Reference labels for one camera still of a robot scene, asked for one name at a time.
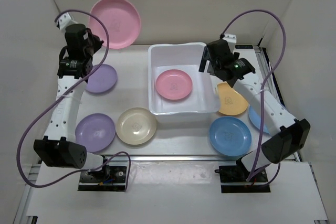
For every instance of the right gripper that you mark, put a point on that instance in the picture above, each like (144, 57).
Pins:
(206, 57)

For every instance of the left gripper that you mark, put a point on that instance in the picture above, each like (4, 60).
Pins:
(97, 40)

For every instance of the pink plate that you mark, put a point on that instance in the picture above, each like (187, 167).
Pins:
(174, 84)
(121, 20)

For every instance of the purple plate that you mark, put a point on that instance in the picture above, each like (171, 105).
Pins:
(95, 132)
(103, 79)

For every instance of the white plastic bin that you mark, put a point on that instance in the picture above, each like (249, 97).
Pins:
(200, 103)

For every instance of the orange plate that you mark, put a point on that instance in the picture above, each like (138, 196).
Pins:
(231, 102)

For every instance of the light blue plate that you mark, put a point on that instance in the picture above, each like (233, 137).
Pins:
(254, 117)

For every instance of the blue plate front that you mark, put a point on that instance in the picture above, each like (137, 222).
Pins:
(230, 136)

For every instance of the cream plate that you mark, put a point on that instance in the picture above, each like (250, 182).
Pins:
(136, 126)

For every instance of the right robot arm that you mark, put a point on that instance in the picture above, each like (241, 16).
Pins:
(288, 134)

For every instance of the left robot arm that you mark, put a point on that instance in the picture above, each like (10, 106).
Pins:
(58, 147)

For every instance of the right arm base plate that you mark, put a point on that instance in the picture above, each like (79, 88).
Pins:
(233, 181)

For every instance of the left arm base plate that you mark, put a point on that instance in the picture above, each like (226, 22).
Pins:
(109, 178)

